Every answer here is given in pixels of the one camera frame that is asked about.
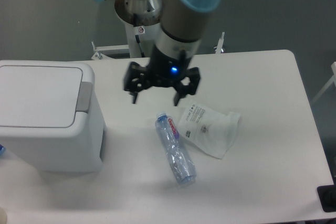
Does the black clamp at table edge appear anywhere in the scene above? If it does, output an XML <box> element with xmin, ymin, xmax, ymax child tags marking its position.
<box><xmin>317</xmin><ymin>185</ymin><xmax>335</xmax><ymax>212</ymax></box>

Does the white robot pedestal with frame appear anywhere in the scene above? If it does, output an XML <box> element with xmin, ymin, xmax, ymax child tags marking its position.
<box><xmin>104</xmin><ymin>0</ymin><xmax>215</xmax><ymax>58</ymax></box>

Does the crushed clear plastic bottle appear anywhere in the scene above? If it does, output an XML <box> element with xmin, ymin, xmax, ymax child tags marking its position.
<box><xmin>155</xmin><ymin>112</ymin><xmax>196</xmax><ymax>187</ymax></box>

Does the white frame at right edge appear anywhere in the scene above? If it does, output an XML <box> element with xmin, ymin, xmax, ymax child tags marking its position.
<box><xmin>311</xmin><ymin>62</ymin><xmax>336</xmax><ymax>104</ymax></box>

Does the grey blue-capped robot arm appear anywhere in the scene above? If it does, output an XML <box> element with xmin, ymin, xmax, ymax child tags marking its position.
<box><xmin>98</xmin><ymin>0</ymin><xmax>221</xmax><ymax>104</ymax></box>

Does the white printed plastic bag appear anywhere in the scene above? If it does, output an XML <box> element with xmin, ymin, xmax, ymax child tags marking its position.
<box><xmin>177</xmin><ymin>100</ymin><xmax>240</xmax><ymax>159</ymax></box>

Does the white push-lid trash can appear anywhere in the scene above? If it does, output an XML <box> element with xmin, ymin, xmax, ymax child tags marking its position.
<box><xmin>1</xmin><ymin>60</ymin><xmax>106</xmax><ymax>173</ymax></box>

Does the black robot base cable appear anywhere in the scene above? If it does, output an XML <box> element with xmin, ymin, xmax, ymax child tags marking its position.
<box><xmin>132</xmin><ymin>13</ymin><xmax>146</xmax><ymax>58</ymax></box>

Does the blue-capped bottle at left edge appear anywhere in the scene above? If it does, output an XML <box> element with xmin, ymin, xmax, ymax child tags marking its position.
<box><xmin>0</xmin><ymin>145</ymin><xmax>6</xmax><ymax>157</ymax></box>

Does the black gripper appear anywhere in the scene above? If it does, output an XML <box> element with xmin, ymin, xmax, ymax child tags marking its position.
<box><xmin>123</xmin><ymin>45</ymin><xmax>201</xmax><ymax>106</ymax></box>

